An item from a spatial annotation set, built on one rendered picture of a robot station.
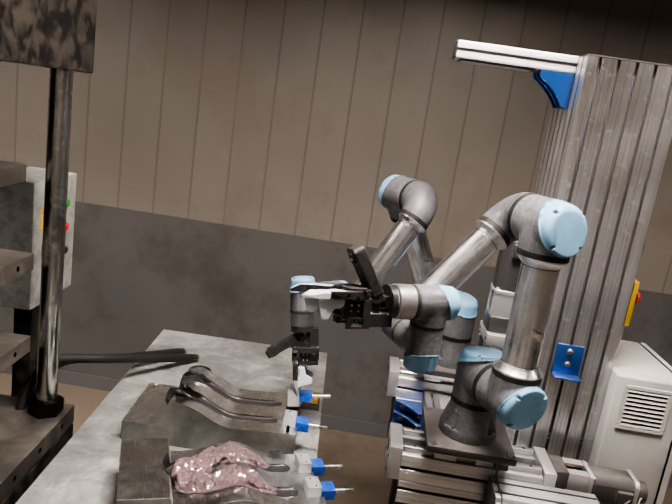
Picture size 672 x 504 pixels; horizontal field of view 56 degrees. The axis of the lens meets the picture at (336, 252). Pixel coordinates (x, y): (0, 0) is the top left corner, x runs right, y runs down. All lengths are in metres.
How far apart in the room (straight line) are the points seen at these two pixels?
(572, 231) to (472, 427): 0.56
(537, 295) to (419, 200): 0.58
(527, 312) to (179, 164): 2.48
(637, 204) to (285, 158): 2.09
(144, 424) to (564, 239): 1.25
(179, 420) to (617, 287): 1.26
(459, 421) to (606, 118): 0.85
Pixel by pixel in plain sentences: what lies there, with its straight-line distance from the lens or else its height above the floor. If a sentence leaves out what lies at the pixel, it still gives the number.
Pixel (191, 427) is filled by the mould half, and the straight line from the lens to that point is 1.94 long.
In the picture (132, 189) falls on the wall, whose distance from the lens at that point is 3.71.
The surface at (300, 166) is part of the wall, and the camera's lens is 3.46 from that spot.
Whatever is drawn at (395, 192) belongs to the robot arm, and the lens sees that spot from 2.01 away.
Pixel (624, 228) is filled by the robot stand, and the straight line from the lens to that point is 1.82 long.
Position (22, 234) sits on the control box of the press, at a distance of 2.13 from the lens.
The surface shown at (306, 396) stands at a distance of 2.02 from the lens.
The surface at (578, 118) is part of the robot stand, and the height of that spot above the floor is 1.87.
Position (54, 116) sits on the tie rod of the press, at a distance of 1.92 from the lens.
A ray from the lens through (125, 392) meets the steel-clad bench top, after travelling 2.27.
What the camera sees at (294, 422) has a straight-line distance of 1.93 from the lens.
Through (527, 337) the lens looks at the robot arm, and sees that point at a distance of 1.52.
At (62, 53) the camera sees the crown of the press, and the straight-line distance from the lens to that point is 1.80.
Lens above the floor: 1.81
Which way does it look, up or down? 13 degrees down
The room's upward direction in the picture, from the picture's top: 8 degrees clockwise
